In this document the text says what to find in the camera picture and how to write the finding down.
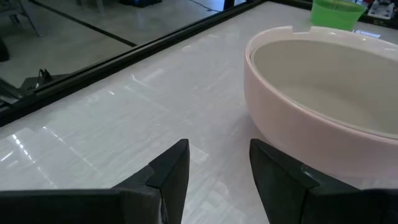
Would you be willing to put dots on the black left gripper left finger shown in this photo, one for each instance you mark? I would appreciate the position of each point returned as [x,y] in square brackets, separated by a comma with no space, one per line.
[168,183]

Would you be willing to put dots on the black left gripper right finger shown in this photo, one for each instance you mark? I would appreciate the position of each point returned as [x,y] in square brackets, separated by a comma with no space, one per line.
[280,186]

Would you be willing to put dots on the pink ceramic bowl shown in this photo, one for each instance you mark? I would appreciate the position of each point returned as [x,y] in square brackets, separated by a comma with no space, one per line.
[298,130]

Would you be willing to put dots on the green plastic cup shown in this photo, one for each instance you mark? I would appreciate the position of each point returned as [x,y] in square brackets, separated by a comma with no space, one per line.
[334,15]

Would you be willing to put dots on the black table edge frame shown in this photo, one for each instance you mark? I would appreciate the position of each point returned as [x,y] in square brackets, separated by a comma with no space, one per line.
[130,59]

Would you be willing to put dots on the black bracket with clip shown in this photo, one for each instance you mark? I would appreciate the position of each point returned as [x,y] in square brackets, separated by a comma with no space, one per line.
[37,81]

